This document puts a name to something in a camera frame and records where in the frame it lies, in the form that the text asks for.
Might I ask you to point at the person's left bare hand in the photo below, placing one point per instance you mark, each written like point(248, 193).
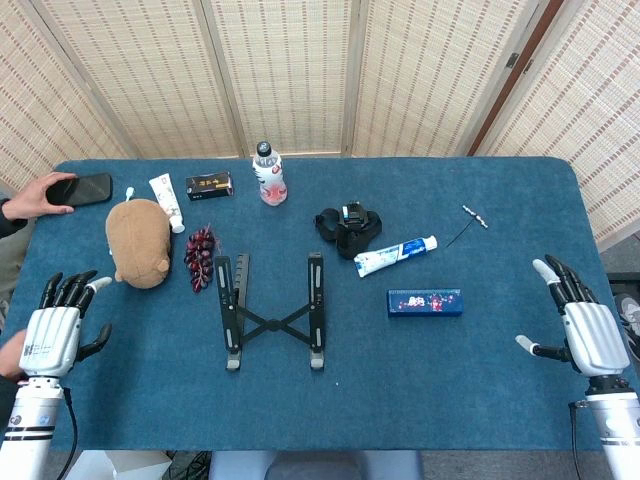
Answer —
point(27, 202)

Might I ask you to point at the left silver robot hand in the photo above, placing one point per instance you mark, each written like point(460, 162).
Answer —
point(50, 340)

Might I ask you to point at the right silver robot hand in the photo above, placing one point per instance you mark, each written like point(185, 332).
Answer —
point(595, 335)

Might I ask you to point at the person's right bare hand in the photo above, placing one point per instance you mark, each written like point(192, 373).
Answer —
point(12, 355)

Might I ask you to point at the black smartphone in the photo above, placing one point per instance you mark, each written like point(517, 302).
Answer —
point(85, 189)

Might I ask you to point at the black folding laptop stand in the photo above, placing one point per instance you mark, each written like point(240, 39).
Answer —
point(272, 325)

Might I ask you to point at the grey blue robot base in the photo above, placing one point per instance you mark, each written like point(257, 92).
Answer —
point(315, 467)

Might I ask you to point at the person's dark sleeved left forearm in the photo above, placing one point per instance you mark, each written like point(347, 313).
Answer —
point(10, 222)

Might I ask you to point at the grey sneaker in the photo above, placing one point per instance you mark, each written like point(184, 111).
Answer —
point(630, 315)

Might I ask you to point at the person's olive trousers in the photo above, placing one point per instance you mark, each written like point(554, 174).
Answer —
point(10, 265)

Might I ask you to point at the brown plush toy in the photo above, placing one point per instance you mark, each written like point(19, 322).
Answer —
point(140, 240)

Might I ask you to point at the white tube with red print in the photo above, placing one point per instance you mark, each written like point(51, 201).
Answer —
point(165, 195)

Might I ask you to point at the white box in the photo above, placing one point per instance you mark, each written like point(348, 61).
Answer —
point(130, 465)

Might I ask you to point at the dark red grape bunch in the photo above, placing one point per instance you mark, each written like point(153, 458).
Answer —
point(197, 250)

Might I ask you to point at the blue printed rectangular box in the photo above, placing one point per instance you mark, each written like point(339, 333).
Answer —
point(425, 302)

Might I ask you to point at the black box with gold print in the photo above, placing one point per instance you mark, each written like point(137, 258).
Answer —
point(210, 186)

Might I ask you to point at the blue table cloth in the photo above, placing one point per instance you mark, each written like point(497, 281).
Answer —
point(400, 390)

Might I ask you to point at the white and blue toothpaste tube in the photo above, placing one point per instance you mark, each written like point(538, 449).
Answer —
point(390, 255)

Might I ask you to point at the clear bottle with red drink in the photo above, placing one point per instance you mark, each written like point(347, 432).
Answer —
point(270, 180)

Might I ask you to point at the light wood bamboo folding screen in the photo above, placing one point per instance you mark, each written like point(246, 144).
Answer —
point(285, 75)

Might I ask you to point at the brown frame bamboo screen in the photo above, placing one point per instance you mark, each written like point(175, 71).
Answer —
point(590, 125)

